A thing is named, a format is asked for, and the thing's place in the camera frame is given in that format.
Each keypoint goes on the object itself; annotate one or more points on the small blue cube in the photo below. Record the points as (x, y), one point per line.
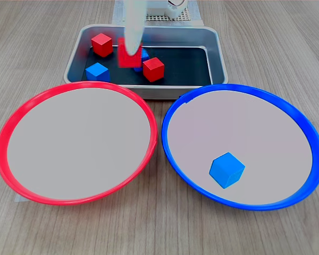
(226, 170)
(145, 55)
(97, 72)

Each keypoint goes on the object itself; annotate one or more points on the small red cube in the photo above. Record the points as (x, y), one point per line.
(101, 45)
(127, 62)
(153, 69)

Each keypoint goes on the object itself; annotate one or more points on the steel tray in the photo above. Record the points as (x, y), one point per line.
(175, 37)

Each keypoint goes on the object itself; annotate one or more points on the black tray mat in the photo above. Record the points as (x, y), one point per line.
(180, 66)

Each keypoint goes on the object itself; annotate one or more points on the pale perforated plate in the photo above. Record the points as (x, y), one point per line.
(184, 16)

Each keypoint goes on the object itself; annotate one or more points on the red rimmed white plate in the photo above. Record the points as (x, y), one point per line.
(77, 143)

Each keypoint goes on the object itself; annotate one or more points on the blue rimmed white plate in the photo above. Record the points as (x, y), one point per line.
(255, 127)

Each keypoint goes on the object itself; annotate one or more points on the clear tape strip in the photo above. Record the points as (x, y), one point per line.
(20, 198)

